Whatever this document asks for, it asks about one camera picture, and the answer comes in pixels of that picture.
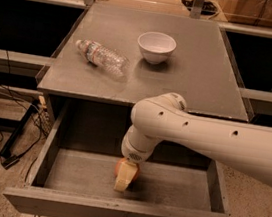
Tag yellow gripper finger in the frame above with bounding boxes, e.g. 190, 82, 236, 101
114, 158, 138, 192

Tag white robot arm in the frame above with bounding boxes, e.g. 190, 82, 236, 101
114, 92, 272, 192

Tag grey cabinet counter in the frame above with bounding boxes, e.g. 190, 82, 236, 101
38, 3, 253, 122

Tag grey open drawer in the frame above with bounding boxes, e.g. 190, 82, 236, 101
4, 101, 231, 217

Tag orange fruit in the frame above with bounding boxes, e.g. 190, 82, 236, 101
115, 158, 140, 182

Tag black cable coil on shelf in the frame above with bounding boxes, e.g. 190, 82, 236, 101
173, 0, 224, 19

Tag white ceramic bowl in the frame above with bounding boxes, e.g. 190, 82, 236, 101
137, 31, 176, 65

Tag clear plastic water bottle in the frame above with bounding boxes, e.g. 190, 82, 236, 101
75, 39, 129, 81

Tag black table leg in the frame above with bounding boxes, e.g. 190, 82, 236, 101
0, 100, 39, 169

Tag black cables on floor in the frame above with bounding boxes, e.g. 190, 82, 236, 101
0, 48, 62, 186

